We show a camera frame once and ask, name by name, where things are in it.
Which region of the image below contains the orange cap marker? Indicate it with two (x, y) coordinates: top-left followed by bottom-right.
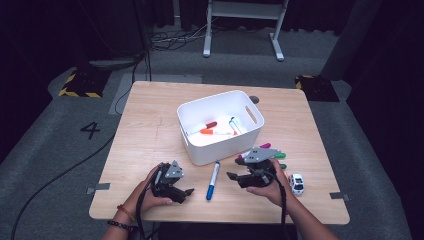
(199, 128), (236, 136)

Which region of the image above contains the thin black floor cable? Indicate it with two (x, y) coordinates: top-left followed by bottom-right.
(114, 49), (151, 115)

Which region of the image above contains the cluster of coloured pens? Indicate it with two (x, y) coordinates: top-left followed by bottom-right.
(238, 142), (288, 170)

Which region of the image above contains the dark grey column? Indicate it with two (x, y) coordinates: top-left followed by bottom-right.
(320, 0), (383, 82)

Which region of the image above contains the left hand-held gripper cable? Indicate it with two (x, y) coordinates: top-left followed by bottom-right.
(135, 173), (159, 240)

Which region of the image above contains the red string bracelet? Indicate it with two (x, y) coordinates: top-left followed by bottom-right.
(116, 204), (137, 223)

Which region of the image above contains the long black floor cable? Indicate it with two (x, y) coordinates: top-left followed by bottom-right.
(9, 133), (116, 240)

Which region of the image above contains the person's right hand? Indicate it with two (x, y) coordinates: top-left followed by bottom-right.
(245, 159), (296, 209)

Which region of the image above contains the white toy car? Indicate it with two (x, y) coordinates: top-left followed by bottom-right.
(288, 173), (306, 196)

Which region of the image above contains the white plastic storage bin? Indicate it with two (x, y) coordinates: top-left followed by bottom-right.
(176, 89), (265, 167)

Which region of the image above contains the bundle of floor cables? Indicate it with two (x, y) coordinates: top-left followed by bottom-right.
(149, 19), (214, 52)

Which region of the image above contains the white metal desk frame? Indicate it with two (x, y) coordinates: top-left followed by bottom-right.
(202, 0), (290, 62)

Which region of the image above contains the hand-held gripper cable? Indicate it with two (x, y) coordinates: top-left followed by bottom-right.
(135, 173), (159, 240)
(266, 169), (291, 240)

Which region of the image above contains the grey tape strip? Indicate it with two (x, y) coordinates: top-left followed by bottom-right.
(329, 192), (351, 202)
(86, 182), (111, 195)

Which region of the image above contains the grey flat stand base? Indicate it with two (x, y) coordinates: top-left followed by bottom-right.
(88, 57), (146, 70)

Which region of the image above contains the black bead bracelet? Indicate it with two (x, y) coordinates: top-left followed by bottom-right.
(106, 219), (134, 232)

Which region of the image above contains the person's left hand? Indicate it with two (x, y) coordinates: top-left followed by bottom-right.
(128, 165), (174, 216)

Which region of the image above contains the right hand-held gripper cable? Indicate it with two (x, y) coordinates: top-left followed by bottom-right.
(266, 169), (291, 240)

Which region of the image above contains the black yellow striped base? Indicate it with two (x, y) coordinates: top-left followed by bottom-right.
(294, 74), (340, 103)
(58, 68), (112, 99)

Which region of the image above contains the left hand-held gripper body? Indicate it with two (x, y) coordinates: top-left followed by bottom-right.
(151, 160), (185, 198)

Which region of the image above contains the dark red cap marker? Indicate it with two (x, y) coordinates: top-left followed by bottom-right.
(191, 121), (218, 134)

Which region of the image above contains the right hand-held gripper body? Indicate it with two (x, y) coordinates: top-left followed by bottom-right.
(243, 147), (282, 189)

